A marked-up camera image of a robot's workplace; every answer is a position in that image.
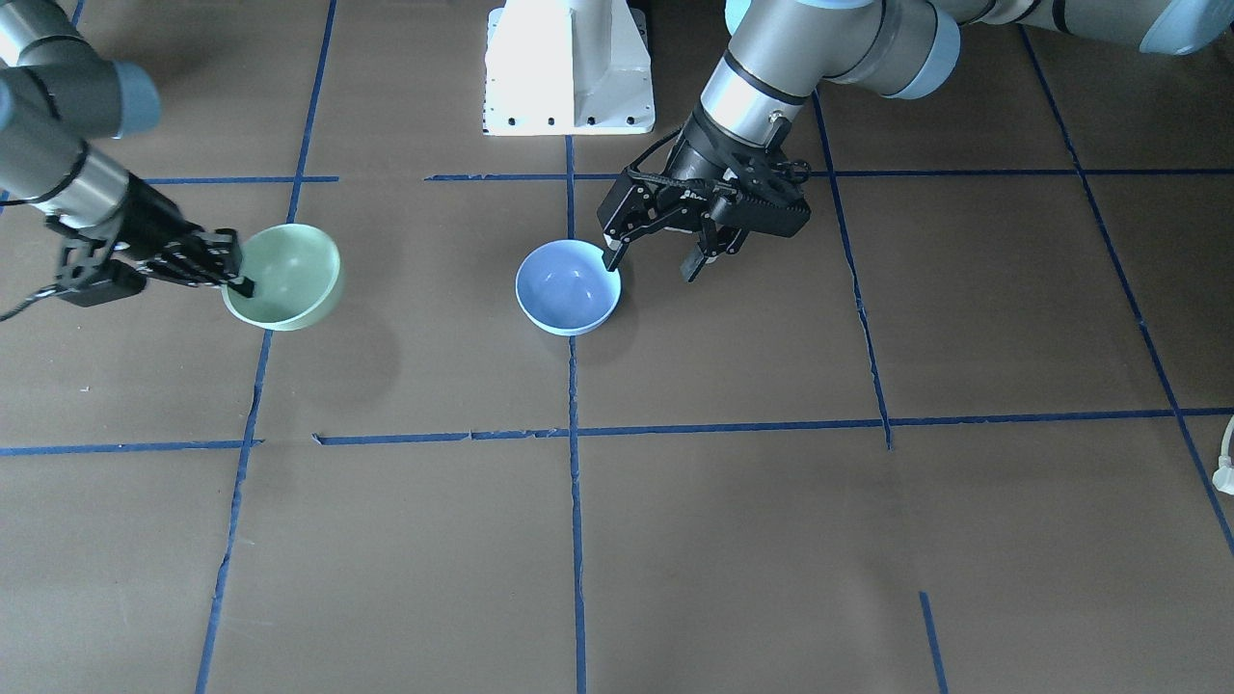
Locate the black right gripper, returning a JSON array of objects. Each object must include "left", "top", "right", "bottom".
[{"left": 58, "top": 173, "right": 255, "bottom": 298}]

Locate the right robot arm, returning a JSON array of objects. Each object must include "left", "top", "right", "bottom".
[{"left": 1, "top": 1, "right": 255, "bottom": 307}]

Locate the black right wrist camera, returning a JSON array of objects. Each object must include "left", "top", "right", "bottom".
[{"left": 54, "top": 240, "right": 147, "bottom": 307}]

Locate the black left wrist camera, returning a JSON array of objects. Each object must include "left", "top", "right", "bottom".
[{"left": 712, "top": 159, "right": 812, "bottom": 238}]

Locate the blue bowl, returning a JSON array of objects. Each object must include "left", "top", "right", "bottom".
[{"left": 515, "top": 240, "right": 623, "bottom": 335}]

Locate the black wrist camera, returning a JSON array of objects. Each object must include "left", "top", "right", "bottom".
[
  {"left": 54, "top": 240, "right": 147, "bottom": 307},
  {"left": 712, "top": 159, "right": 812, "bottom": 238}
]

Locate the white power plug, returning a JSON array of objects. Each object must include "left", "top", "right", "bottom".
[{"left": 1211, "top": 416, "right": 1234, "bottom": 496}]

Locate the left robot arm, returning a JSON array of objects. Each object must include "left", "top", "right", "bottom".
[{"left": 598, "top": 1, "right": 1232, "bottom": 282}]

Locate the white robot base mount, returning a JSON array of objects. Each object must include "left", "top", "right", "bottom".
[{"left": 482, "top": 1, "right": 656, "bottom": 137}]

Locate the green bowl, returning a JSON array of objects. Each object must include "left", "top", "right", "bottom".
[{"left": 222, "top": 224, "right": 346, "bottom": 333}]

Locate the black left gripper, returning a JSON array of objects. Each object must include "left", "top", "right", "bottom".
[{"left": 598, "top": 116, "right": 772, "bottom": 282}]

